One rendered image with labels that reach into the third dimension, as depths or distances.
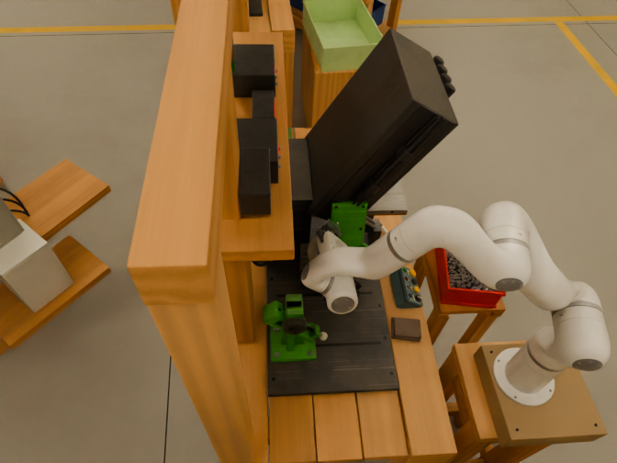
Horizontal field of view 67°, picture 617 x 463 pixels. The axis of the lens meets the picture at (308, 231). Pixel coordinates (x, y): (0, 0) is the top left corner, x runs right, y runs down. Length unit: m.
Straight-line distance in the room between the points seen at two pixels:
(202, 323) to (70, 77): 3.97
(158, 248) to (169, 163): 0.14
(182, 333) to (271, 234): 0.42
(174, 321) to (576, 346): 0.99
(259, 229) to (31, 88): 3.62
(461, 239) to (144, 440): 1.90
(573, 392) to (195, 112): 1.45
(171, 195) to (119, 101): 3.55
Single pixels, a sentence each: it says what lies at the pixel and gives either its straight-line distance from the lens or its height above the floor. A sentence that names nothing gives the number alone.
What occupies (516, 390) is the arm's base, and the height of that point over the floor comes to 0.95.
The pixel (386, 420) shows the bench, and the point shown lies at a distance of 1.59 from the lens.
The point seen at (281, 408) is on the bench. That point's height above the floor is 0.88.
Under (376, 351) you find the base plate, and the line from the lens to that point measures 1.64.
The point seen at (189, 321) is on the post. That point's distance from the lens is 0.67.
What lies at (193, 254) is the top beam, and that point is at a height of 1.94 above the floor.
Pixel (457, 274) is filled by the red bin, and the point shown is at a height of 0.88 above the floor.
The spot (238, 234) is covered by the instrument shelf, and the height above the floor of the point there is 1.54.
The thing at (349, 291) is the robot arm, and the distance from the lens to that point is 1.24.
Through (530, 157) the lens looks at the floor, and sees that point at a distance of 3.95.
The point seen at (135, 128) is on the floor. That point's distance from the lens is 3.85.
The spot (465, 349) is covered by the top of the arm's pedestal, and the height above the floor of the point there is 0.85.
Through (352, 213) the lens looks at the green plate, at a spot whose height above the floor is 1.23.
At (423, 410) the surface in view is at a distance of 1.61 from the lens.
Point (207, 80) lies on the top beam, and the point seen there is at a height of 1.94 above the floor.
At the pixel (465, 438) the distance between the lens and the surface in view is 1.82.
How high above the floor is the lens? 2.38
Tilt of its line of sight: 52 degrees down
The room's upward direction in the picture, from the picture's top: 4 degrees clockwise
